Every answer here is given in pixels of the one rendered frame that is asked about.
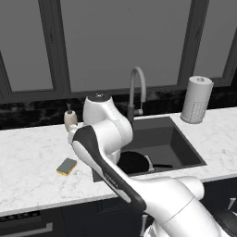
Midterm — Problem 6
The dark cupboard door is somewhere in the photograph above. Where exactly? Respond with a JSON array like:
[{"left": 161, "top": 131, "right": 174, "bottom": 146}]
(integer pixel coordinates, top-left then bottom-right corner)
[
  {"left": 60, "top": 196, "right": 153, "bottom": 237},
  {"left": 197, "top": 177, "right": 237, "bottom": 218}
]

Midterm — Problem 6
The white paper towel roll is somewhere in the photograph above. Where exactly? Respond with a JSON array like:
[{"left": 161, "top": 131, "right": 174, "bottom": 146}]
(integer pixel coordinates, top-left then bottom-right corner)
[{"left": 180, "top": 75, "right": 215, "bottom": 125}]

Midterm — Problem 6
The beige soap dispenser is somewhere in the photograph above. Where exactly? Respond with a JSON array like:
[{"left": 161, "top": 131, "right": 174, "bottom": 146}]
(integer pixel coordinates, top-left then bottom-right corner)
[{"left": 63, "top": 103, "right": 79, "bottom": 132}]

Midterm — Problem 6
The silver dishwasher handle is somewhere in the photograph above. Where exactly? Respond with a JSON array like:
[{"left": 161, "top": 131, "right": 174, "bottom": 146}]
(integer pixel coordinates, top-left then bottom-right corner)
[{"left": 0, "top": 222, "right": 55, "bottom": 237}]

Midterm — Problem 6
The grey curved tap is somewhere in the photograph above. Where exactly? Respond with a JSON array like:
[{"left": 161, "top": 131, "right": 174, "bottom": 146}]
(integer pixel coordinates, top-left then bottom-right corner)
[{"left": 126, "top": 66, "right": 148, "bottom": 125}]

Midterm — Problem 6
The silver cupboard handle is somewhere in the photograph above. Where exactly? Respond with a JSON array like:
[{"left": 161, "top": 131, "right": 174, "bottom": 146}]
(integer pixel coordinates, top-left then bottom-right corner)
[
  {"left": 140, "top": 214, "right": 149, "bottom": 237},
  {"left": 227, "top": 197, "right": 237, "bottom": 212}
]

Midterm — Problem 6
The black pan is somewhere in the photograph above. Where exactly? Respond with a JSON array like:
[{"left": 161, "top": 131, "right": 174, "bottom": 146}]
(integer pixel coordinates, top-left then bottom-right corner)
[{"left": 117, "top": 150, "right": 174, "bottom": 176}]

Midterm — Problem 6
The dark grey window frame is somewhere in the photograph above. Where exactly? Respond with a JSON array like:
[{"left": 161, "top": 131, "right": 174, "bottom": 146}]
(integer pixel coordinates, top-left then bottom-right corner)
[{"left": 0, "top": 0, "right": 237, "bottom": 105}]

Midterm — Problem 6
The grey and yellow sponge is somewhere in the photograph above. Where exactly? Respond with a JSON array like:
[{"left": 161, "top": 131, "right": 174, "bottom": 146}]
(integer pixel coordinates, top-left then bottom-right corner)
[{"left": 56, "top": 157, "right": 79, "bottom": 177}]

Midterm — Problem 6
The dark grey sink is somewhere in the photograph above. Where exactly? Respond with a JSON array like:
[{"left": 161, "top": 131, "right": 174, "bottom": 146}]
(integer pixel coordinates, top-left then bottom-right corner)
[{"left": 92, "top": 115, "right": 208, "bottom": 183}]

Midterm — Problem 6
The dark dishwasher front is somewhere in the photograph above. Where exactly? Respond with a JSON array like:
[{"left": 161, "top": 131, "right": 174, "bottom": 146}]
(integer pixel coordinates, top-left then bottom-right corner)
[{"left": 0, "top": 208, "right": 63, "bottom": 237}]

